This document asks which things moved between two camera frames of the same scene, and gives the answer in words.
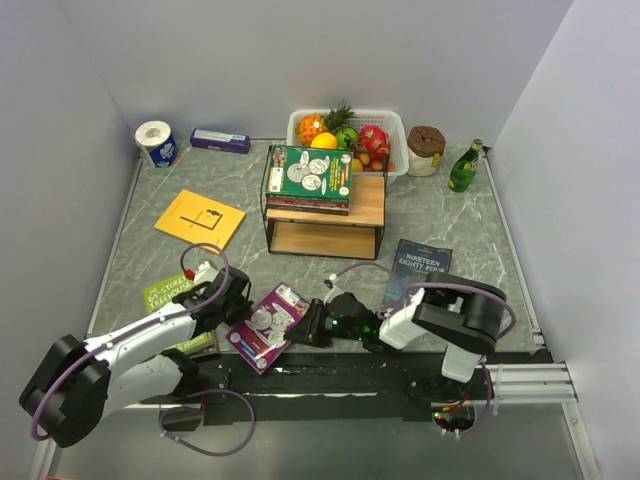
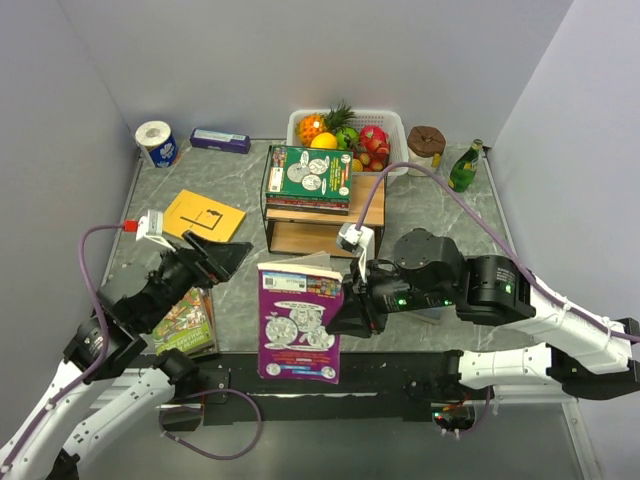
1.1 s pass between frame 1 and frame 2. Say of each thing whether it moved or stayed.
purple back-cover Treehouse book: moved
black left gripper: moved
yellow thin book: stayed
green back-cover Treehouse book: stayed
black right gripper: moved
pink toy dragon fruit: stayed
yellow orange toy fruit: stayed
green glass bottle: stayed
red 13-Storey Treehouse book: stayed
